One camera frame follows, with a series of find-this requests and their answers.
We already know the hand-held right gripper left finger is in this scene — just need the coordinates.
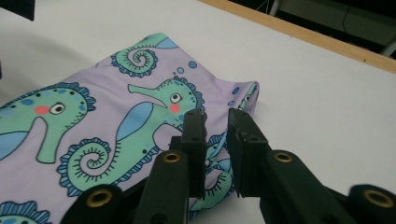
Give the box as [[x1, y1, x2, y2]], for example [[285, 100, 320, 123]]
[[169, 107, 208, 199]]

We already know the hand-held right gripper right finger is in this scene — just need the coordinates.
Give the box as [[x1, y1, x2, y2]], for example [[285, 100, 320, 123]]
[[226, 107, 272, 199]]

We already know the purple seahorse print garment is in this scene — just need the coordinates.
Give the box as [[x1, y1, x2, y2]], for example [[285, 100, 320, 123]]
[[0, 32, 261, 224]]

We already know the wooden table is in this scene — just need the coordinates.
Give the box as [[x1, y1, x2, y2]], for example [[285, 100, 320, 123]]
[[197, 0, 396, 75]]

